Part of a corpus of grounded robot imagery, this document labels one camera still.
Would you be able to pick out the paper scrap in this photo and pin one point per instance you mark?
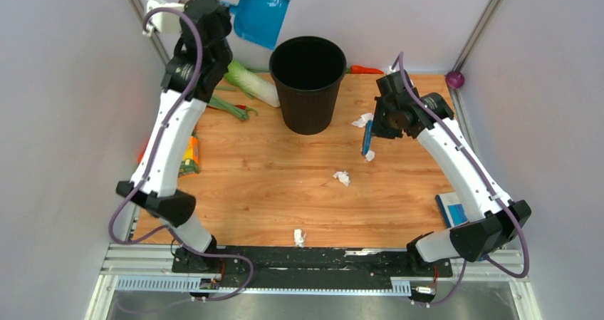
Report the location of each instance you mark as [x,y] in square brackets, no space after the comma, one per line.
[363,120]
[343,177]
[370,155]

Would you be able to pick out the blue plastic dustpan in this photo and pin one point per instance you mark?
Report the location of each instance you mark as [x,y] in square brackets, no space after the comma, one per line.
[258,21]

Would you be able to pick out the green long beans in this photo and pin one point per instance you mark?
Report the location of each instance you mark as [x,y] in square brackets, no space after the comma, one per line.
[218,103]

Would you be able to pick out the blue product box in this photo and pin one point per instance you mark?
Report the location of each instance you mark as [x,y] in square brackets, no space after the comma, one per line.
[451,209]

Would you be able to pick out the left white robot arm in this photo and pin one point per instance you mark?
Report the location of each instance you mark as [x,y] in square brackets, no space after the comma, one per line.
[200,61]

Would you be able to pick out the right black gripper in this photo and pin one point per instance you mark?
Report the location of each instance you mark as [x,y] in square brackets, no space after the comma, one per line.
[378,130]

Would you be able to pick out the crumpled paper scrap table edge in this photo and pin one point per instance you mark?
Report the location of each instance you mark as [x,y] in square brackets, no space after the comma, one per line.
[299,238]

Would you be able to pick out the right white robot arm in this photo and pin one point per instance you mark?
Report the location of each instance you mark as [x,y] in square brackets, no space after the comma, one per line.
[493,217]

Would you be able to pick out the orange carrot back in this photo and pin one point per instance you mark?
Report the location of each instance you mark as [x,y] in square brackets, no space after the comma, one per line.
[356,69]

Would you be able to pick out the purple onion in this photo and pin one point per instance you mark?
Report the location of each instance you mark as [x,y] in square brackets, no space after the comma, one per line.
[454,79]

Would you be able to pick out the blue hand brush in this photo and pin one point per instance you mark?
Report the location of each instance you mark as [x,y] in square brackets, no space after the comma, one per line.
[367,138]

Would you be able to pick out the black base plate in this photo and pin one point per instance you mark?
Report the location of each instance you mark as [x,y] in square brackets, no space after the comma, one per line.
[309,267]

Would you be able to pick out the napa cabbage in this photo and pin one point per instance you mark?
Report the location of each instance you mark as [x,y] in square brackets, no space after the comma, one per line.
[252,84]

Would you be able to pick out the black plastic trash bin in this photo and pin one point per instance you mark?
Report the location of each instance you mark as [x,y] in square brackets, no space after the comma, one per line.
[307,72]

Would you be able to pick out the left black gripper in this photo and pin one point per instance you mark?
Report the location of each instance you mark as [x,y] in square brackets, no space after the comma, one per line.
[226,17]

